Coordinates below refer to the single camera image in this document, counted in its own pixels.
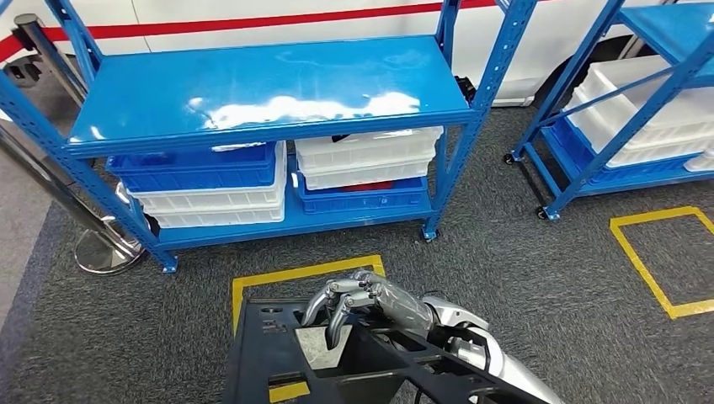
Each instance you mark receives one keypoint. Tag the blue metal shelf rack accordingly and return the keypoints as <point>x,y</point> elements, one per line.
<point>669,22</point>
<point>223,83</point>

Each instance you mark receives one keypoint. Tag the white plastic crate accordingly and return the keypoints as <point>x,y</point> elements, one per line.
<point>362,150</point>
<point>658,148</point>
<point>217,218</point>
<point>686,106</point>
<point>212,200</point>
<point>362,177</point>

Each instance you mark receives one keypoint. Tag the red barrier belt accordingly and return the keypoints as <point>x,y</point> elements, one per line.
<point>8,49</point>
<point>223,25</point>

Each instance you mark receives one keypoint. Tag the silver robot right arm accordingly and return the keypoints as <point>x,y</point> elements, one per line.
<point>513,373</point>

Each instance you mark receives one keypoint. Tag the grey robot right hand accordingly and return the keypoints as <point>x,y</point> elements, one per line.
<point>396,306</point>

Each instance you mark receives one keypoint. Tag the chrome stanchion with round base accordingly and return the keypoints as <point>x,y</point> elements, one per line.
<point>106,254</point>

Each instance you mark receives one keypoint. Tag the red item in crate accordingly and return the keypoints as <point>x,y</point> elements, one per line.
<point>368,187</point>

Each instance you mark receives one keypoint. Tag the blue plastic crate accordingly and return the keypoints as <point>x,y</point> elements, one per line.
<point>362,202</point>
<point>630,174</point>
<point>195,175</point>

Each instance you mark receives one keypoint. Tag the white car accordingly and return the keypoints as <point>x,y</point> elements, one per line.
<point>558,44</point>

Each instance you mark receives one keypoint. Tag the black plastic mounting plate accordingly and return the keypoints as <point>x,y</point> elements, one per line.
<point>268,357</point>

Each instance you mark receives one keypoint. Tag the black-headed stanchion post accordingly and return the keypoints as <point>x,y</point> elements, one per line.
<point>28,23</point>

